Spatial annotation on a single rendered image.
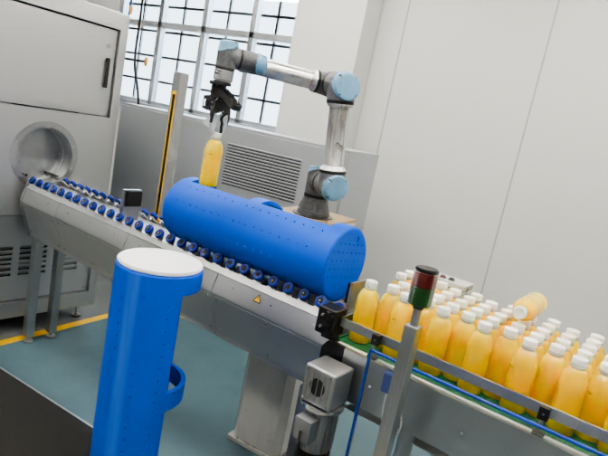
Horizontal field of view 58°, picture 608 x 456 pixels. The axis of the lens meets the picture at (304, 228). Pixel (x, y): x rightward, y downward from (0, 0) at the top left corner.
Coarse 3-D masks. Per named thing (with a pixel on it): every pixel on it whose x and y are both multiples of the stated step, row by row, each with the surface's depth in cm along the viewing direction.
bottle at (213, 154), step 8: (208, 144) 210; (216, 144) 210; (208, 152) 210; (216, 152) 210; (208, 160) 210; (216, 160) 211; (208, 168) 211; (216, 168) 212; (200, 176) 213; (208, 176) 211; (216, 176) 213; (200, 184) 213; (208, 184) 212; (216, 184) 215
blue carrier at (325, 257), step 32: (192, 192) 230; (224, 192) 226; (192, 224) 225; (224, 224) 214; (256, 224) 207; (288, 224) 201; (320, 224) 197; (224, 256) 224; (256, 256) 206; (288, 256) 196; (320, 256) 188; (352, 256) 201; (320, 288) 191
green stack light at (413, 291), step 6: (414, 288) 141; (420, 288) 140; (414, 294) 141; (420, 294) 140; (426, 294) 140; (432, 294) 141; (408, 300) 143; (414, 300) 141; (420, 300) 140; (426, 300) 140; (420, 306) 140; (426, 306) 141
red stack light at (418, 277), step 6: (414, 270) 142; (414, 276) 141; (420, 276) 140; (426, 276) 139; (432, 276) 139; (438, 276) 140; (414, 282) 141; (420, 282) 140; (426, 282) 139; (432, 282) 139; (426, 288) 139; (432, 288) 140
